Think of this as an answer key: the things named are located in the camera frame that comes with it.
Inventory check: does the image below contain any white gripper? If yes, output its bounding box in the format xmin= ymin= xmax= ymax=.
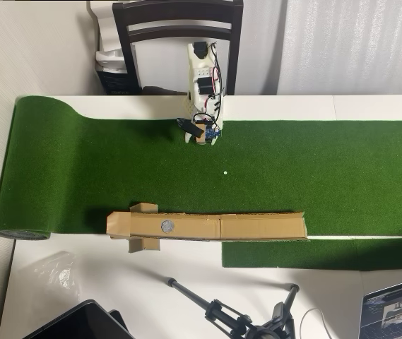
xmin=184 ymin=104 xmax=225 ymax=146

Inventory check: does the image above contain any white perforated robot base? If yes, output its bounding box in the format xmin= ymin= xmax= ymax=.
xmin=185 ymin=92 xmax=196 ymax=117

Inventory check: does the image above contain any long green artificial turf mat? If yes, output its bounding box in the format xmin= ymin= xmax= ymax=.
xmin=0 ymin=95 xmax=402 ymax=242

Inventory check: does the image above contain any brown cardboard strip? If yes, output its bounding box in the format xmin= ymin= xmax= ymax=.
xmin=106 ymin=202 xmax=309 ymax=254

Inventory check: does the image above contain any dark blue box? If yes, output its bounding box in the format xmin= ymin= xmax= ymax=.
xmin=97 ymin=66 xmax=141 ymax=96

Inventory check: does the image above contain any dark wooden chair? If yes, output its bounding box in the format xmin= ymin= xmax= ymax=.
xmin=112 ymin=0 xmax=244 ymax=96

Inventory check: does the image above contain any white foam packaging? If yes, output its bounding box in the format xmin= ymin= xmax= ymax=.
xmin=87 ymin=0 xmax=131 ymax=73

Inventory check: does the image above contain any small green turf piece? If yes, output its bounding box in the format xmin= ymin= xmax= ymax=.
xmin=220 ymin=237 xmax=402 ymax=272

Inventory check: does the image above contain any black tripod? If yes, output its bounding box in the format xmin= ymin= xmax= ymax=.
xmin=165 ymin=277 xmax=300 ymax=339

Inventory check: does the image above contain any white curtain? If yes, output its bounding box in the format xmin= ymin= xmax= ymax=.
xmin=276 ymin=0 xmax=402 ymax=95

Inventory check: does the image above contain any black flat device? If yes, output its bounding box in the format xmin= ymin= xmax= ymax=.
xmin=108 ymin=309 xmax=135 ymax=339

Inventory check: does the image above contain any clear plastic bag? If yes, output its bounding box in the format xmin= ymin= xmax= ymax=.
xmin=32 ymin=250 xmax=81 ymax=301

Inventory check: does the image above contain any black tablet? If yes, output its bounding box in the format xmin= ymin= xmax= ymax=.
xmin=22 ymin=299 xmax=136 ymax=339

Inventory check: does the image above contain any gray laptop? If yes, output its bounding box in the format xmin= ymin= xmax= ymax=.
xmin=357 ymin=275 xmax=402 ymax=339

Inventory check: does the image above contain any wrist camera on cardboard mount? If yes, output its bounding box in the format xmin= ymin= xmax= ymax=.
xmin=176 ymin=117 xmax=222 ymax=145

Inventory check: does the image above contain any red servo wire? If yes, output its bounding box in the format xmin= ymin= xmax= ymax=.
xmin=204 ymin=66 xmax=223 ymax=107

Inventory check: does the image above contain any black servo wire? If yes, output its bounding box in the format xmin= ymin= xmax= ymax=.
xmin=210 ymin=41 xmax=225 ymax=98

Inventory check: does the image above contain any thin white cable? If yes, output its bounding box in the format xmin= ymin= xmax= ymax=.
xmin=299 ymin=307 xmax=332 ymax=339

